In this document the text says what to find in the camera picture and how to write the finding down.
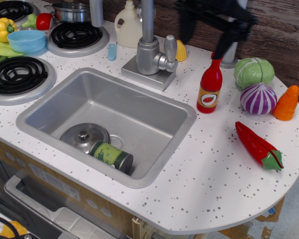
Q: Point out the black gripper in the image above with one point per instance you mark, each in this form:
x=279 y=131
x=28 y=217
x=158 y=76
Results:
x=225 y=15

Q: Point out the red sauce bottle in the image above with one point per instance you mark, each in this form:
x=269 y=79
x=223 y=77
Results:
x=210 y=86

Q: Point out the grey toy sink basin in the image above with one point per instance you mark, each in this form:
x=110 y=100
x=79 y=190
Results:
x=140 y=122

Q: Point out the grey right support pole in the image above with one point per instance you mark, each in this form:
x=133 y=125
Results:
x=229 y=60

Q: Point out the grey support pole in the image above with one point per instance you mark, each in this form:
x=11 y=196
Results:
x=229 y=60
x=96 y=12

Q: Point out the yellow toy corn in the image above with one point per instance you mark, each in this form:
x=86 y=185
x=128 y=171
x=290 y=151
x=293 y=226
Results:
x=181 y=54

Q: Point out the green toy cabbage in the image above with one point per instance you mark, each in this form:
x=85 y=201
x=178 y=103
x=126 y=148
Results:
x=253 y=70

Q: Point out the silver toy faucet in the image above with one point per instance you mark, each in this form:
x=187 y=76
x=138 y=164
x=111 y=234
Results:
x=150 y=66

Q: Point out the purple toy onion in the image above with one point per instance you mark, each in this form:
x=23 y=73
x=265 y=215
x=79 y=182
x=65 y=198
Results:
x=258 y=99

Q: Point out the cream toy detergent jug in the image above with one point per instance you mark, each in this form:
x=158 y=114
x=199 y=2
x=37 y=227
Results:
x=128 y=27

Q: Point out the light blue small block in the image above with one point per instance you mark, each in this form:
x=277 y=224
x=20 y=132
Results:
x=112 y=52

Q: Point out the orange toy carrot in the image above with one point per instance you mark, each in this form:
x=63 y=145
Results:
x=287 y=104

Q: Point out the grey left support pole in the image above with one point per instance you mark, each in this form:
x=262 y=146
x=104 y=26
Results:
x=96 y=12

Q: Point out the red toy chili pepper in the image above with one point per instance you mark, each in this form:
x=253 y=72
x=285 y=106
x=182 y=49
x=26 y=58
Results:
x=263 y=152

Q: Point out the black rear right burner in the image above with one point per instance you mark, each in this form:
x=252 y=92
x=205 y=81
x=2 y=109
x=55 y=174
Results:
x=74 y=40

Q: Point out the black burner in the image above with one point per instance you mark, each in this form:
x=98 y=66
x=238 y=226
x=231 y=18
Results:
x=17 y=10
x=74 y=40
x=24 y=79

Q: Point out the steel cooking pot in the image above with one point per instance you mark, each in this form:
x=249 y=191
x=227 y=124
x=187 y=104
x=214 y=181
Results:
x=70 y=12

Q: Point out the green label tin can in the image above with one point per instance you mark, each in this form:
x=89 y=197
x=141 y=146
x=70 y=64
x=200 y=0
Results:
x=112 y=156

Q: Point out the red toy tomato piece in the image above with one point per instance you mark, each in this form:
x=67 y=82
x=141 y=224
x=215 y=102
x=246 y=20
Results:
x=44 y=21

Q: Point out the steel pot lid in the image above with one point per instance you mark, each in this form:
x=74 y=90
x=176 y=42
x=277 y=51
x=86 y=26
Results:
x=85 y=135

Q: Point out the light green toy vegetable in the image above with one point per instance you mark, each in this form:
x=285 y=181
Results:
x=30 y=22

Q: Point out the light blue toy bowl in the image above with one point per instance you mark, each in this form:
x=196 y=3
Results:
x=27 y=41

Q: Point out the black rear left burner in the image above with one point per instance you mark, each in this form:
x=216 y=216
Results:
x=17 y=10

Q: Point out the black front left burner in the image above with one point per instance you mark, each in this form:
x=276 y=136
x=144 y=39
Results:
x=24 y=79

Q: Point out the green toy pea pod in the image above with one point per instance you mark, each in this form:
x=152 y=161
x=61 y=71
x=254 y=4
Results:
x=6 y=50

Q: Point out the yellow toy bell pepper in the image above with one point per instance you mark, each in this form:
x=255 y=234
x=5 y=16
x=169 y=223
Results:
x=7 y=26

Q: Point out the grey oven door handle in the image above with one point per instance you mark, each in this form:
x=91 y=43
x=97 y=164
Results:
x=50 y=211

